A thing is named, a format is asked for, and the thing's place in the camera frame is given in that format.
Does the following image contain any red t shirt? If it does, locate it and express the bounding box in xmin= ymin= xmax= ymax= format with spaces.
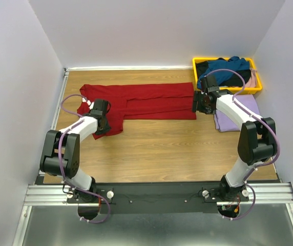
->
xmin=80 ymin=83 xmax=196 ymax=139

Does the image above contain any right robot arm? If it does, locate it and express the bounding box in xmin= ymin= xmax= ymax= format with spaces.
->
xmin=192 ymin=75 xmax=279 ymax=201

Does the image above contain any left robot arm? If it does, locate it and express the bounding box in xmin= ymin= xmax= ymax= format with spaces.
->
xmin=39 ymin=99 xmax=111 ymax=203

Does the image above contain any folded purple t shirt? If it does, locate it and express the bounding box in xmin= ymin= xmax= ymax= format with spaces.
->
xmin=214 ymin=94 xmax=262 ymax=132

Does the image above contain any black t shirt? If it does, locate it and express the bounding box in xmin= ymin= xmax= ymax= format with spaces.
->
xmin=195 ymin=56 xmax=250 ymax=89

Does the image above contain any blue t shirt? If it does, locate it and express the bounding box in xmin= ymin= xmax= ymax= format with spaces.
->
xmin=196 ymin=55 xmax=250 ymax=90

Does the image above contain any yellow plastic bin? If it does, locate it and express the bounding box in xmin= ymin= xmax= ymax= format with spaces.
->
xmin=192 ymin=56 xmax=262 ymax=94

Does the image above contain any pink t shirt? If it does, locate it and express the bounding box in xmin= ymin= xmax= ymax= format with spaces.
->
xmin=245 ymin=68 xmax=257 ymax=88

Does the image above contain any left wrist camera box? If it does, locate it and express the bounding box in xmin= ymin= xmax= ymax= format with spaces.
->
xmin=86 ymin=100 xmax=94 ymax=110

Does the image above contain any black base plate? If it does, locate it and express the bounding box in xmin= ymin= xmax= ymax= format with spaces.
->
xmin=67 ymin=181 xmax=249 ymax=217

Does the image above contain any aluminium front rail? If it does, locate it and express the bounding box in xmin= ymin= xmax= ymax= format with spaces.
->
xmin=24 ymin=183 xmax=293 ymax=206

